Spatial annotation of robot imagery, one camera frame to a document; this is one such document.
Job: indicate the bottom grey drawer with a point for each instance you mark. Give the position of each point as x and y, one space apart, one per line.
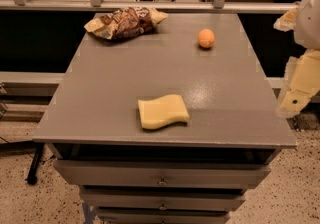
140 216

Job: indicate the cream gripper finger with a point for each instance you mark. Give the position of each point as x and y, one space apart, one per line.
287 21
301 83

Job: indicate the brown chip bag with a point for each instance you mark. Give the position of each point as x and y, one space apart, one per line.
125 23

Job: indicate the top grey drawer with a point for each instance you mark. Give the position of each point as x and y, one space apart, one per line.
162 174

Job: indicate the middle grey drawer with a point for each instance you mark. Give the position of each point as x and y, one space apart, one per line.
162 200

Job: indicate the orange ball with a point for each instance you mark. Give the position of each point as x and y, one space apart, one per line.
206 38

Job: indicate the black stand leg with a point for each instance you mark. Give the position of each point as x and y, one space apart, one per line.
32 174

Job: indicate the yellow sponge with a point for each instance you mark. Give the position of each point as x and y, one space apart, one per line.
162 111

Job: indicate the grey drawer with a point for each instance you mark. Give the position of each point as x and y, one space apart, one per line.
162 174
140 216
162 200

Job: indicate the grey drawer cabinet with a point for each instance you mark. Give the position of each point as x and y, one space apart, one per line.
172 127

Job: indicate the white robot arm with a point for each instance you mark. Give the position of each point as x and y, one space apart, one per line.
307 29

